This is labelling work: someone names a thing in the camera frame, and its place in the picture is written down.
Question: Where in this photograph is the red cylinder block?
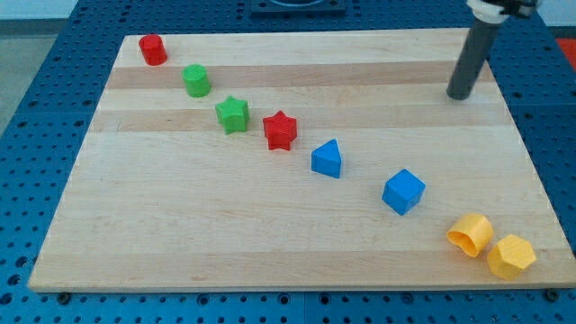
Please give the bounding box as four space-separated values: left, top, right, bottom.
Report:
139 34 167 66

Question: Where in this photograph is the white rod mount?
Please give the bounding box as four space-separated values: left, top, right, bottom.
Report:
466 0 538 23

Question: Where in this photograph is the green star block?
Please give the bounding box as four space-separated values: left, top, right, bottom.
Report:
215 95 249 134

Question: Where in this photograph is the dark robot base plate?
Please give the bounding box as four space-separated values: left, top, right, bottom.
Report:
247 0 347 16

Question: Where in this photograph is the yellow hexagon block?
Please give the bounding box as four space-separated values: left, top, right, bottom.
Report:
487 234 537 281

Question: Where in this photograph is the blue cube block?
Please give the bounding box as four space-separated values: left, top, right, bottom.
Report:
382 169 426 215

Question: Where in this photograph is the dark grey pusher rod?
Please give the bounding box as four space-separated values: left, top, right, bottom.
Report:
446 18 500 100

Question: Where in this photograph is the wooden board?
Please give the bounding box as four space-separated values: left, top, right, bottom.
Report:
29 28 575 293

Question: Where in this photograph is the green cylinder block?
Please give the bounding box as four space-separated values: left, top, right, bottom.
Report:
182 64 212 98

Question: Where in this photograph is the blue triangle block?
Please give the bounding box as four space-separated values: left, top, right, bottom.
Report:
310 139 342 178

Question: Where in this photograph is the red star block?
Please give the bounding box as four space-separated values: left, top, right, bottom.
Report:
263 111 297 150

